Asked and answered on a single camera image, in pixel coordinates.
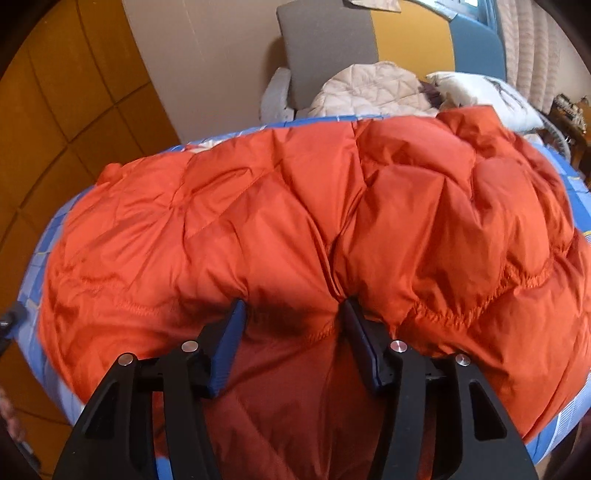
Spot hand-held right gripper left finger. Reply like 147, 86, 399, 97
52, 299, 248, 480

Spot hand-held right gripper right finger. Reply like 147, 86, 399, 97
339, 298, 540, 480

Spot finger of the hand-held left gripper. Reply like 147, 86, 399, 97
0, 302, 28, 343

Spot orange quilted puffer jacket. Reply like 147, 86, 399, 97
37, 105, 591, 480

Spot person's left hand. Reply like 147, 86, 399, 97
0, 388, 25, 442

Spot wooden wardrobe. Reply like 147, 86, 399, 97
0, 0, 181, 462

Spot bed with blue plaid sheet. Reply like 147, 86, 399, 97
25, 113, 591, 480

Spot beige quilted jacket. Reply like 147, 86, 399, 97
307, 61, 439, 118

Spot white printed pillow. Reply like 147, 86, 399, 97
426, 71, 546, 134

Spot grey round fan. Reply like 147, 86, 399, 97
531, 111, 575, 162

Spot wooden desk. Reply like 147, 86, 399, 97
549, 95, 591, 176

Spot grey yellow blue headboard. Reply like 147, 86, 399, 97
276, 0, 507, 112

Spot patterned beige curtain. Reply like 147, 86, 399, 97
496, 0, 591, 112

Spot window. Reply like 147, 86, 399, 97
464, 0, 496, 24

